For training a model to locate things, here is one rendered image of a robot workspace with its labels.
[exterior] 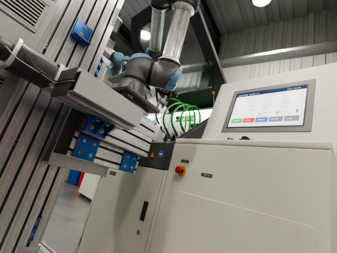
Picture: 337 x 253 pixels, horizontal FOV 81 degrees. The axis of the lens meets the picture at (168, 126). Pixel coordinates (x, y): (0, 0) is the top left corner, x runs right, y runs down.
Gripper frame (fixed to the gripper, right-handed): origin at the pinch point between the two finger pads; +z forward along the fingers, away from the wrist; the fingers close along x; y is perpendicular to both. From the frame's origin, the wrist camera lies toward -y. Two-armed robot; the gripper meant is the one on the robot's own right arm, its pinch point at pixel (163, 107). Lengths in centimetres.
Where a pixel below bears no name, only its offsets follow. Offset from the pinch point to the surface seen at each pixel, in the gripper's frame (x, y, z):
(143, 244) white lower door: 27, 10, 78
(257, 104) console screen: 51, -30, -12
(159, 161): 17.2, 6.0, 36.2
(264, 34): -175, -443, -398
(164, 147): 17.9, 5.1, 27.7
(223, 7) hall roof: -256, -324, -436
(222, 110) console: 28.6, -28.5, -7.8
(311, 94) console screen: 77, -32, -18
